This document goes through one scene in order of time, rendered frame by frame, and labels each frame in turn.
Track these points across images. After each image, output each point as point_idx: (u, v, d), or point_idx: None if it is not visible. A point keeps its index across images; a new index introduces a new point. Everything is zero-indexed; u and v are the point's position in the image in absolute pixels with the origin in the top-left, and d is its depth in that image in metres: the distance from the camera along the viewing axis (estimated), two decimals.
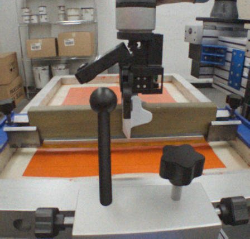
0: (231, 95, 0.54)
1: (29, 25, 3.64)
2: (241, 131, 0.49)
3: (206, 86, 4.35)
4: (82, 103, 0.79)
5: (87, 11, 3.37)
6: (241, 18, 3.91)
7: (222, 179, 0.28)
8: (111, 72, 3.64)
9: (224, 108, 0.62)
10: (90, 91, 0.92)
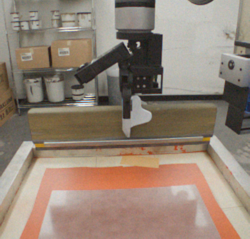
0: None
1: None
2: None
3: (215, 98, 3.96)
4: None
5: (85, 17, 2.99)
6: None
7: None
8: (111, 85, 3.26)
9: None
10: (76, 182, 0.54)
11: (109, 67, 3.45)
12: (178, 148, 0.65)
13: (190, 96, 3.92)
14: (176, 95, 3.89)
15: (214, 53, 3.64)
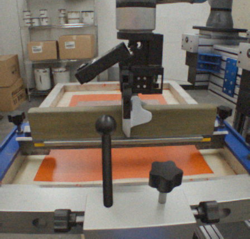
0: (220, 107, 0.60)
1: (30, 28, 3.70)
2: (229, 140, 0.55)
3: (205, 88, 4.41)
4: None
5: (88, 14, 3.43)
6: (239, 21, 3.97)
7: (204, 185, 0.34)
8: (111, 74, 3.70)
9: (215, 118, 0.68)
10: (91, 98, 0.99)
11: None
12: None
13: (182, 86, 4.36)
14: None
15: None
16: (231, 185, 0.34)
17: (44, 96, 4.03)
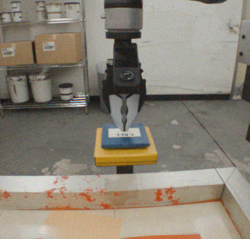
0: None
1: None
2: None
3: (217, 98, 3.63)
4: None
5: (72, 7, 2.65)
6: None
7: None
8: (102, 83, 2.92)
9: None
10: None
11: (100, 64, 3.11)
12: (164, 198, 0.32)
13: (190, 96, 3.58)
14: (174, 95, 3.55)
15: (216, 48, 3.30)
16: None
17: (22, 110, 3.24)
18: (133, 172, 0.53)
